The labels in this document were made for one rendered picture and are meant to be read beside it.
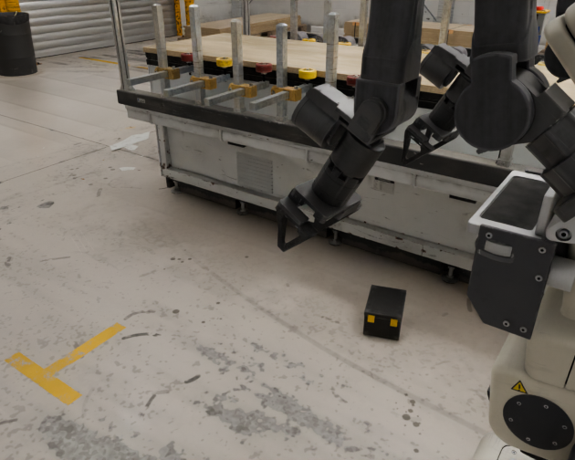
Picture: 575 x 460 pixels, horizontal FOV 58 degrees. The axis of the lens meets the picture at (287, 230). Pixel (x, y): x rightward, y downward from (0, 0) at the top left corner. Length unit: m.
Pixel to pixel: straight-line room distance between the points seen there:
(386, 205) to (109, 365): 1.43
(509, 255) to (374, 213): 1.86
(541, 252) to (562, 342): 0.16
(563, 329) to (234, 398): 1.30
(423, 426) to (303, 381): 0.44
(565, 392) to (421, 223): 1.71
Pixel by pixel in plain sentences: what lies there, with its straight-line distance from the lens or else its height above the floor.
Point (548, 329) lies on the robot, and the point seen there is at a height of 0.89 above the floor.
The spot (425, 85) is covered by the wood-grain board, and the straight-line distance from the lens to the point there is 2.29.
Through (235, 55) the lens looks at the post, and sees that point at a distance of 2.51.
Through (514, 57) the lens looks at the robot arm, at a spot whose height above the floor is 1.29.
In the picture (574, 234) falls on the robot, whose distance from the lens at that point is 0.63.
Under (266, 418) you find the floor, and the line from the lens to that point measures 1.86.
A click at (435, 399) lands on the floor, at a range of 1.99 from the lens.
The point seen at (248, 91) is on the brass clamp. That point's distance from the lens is 2.49.
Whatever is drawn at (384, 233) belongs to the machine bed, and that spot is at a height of 0.16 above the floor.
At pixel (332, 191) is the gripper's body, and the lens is 0.72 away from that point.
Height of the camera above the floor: 1.39
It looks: 28 degrees down
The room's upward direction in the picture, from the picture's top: straight up
